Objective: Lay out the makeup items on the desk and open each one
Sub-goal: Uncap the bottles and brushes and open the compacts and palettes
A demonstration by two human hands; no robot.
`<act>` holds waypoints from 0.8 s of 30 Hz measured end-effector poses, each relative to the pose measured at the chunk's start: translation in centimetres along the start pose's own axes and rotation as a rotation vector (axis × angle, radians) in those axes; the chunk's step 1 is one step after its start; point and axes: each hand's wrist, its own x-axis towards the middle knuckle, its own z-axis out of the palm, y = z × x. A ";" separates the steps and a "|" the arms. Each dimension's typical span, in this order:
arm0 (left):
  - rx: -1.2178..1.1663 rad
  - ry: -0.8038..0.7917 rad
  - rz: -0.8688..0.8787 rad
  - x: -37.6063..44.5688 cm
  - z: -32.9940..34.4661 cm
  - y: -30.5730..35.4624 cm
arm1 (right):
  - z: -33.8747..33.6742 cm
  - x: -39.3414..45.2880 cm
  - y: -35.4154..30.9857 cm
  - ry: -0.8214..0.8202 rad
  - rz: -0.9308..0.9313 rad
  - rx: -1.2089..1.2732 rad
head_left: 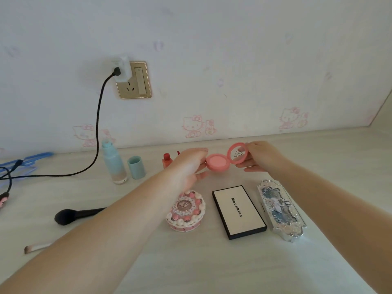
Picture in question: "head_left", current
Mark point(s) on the cake-shaped pink round compact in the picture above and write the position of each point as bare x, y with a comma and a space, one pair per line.
185, 211

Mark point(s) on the pink lip gloss bottle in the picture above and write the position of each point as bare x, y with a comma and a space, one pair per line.
167, 162

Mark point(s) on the white plug adapter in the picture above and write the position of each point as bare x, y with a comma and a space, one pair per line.
124, 65

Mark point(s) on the ornate silver blue palette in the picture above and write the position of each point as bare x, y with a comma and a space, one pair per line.
280, 208

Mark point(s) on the light blue bottle cap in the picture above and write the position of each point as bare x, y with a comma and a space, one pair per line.
136, 168

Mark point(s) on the gold wall socket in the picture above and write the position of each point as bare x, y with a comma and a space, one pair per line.
137, 81

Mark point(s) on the black makeup brush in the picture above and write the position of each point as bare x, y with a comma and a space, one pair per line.
70, 215

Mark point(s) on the light blue spray bottle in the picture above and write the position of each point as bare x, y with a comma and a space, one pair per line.
113, 165

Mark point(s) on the person's right hand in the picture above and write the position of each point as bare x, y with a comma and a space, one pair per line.
266, 157

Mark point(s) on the person's left forearm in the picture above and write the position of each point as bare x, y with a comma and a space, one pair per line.
98, 241

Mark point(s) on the person's right forearm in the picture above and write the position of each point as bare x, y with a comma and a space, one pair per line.
343, 217

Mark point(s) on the person's left hand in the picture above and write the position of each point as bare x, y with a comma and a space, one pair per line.
186, 168

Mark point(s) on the black white Mooekiss palette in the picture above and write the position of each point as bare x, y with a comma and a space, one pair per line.
239, 211

